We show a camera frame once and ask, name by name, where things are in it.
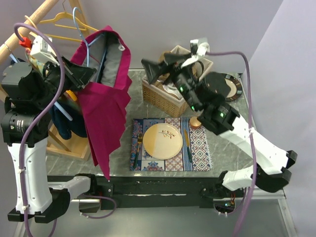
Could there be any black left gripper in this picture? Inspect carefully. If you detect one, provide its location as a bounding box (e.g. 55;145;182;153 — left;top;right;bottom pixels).
33;54;97;108

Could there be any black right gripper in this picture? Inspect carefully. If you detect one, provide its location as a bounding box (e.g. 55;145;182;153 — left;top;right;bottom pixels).
141;51;202;111

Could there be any magenta pleated skirt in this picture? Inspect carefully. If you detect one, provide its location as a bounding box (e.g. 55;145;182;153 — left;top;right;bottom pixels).
71;26;132;179

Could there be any blue wire hanger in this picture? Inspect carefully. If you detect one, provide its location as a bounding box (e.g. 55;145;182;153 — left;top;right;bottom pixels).
72;7;104;67

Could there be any yellow plastic hanger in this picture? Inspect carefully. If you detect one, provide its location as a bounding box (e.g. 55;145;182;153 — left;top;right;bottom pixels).
39;12;98;36

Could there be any brown skirt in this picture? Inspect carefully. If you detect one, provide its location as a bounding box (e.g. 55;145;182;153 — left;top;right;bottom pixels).
153;61;204;99

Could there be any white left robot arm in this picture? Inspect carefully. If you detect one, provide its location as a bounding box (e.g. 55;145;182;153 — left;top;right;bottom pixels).
0;59;98;223

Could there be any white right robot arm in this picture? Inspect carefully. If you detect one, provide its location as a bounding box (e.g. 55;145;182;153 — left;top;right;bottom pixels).
141;53;297;198

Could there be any orange plastic hanger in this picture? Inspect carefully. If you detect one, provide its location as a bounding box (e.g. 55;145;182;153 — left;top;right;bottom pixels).
66;90;78;101

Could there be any light blue wide hanger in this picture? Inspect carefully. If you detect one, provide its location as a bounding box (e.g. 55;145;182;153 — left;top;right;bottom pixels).
9;53;73;121

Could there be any pastel floral skirt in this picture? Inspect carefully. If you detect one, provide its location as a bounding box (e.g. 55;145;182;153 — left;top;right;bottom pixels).
25;48;44;74

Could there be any dark denim skirt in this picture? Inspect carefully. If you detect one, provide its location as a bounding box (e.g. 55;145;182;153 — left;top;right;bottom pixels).
49;98;87;140

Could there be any wicker basket with liner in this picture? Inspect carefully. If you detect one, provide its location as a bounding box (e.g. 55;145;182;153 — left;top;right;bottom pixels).
142;58;213;118

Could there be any orange cup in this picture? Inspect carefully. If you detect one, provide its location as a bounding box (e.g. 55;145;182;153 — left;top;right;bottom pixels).
189;117;202;129

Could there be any wooden clothes rack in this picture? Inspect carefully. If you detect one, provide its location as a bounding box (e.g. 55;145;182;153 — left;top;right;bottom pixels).
0;0;91;161

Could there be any yellow cream dinner plate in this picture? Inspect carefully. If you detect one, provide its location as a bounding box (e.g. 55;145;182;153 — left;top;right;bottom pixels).
143;123;183;160

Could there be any striped rim dark plate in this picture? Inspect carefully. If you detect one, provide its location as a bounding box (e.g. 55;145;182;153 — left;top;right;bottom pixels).
222;73;243;102

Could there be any patterned placemat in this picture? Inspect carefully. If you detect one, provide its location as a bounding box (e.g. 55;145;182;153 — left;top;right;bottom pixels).
130;118;212;171

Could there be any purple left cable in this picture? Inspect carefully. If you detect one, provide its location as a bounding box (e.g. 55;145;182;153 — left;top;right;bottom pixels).
13;22;117;237

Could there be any purple cable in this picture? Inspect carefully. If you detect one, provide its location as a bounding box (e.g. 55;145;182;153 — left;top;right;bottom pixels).
13;22;117;237
207;51;255;237

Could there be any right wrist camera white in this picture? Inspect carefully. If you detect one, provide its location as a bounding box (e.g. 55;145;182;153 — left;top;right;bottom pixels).
181;38;210;68

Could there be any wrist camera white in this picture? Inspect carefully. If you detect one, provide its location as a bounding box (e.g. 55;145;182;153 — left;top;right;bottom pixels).
181;38;210;68
19;36;59;66

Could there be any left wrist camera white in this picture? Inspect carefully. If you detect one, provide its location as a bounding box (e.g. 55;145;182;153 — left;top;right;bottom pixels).
19;36;59;66

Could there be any gold fork green handle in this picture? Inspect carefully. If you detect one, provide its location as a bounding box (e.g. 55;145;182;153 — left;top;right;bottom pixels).
133;133;143;169

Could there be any gold knife green handle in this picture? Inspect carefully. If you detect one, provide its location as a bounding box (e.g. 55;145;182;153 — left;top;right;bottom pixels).
184;129;193;163

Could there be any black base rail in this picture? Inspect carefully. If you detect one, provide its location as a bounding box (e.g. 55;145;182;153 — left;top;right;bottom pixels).
49;174;247;213

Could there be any aluminium frame rail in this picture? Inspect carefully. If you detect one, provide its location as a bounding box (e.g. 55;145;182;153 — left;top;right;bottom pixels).
29;198;296;237

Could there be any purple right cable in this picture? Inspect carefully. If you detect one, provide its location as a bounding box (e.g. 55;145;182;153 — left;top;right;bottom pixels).
207;51;255;237

